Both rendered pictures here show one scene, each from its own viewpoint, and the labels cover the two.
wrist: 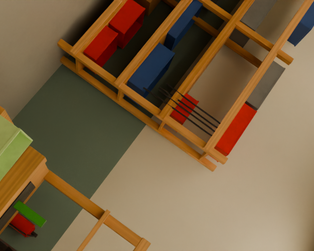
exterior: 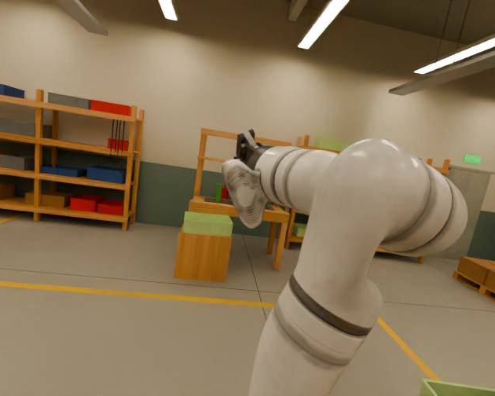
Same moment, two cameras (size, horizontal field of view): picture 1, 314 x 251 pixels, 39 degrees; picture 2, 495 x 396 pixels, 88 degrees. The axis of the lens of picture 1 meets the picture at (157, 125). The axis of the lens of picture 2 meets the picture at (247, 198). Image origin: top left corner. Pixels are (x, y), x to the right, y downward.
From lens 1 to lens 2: 0.33 m
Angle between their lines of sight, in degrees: 26
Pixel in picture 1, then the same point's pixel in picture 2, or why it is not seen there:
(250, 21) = (30, 129)
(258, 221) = (156, 70)
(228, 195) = (152, 95)
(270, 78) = (62, 99)
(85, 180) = (188, 176)
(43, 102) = (161, 218)
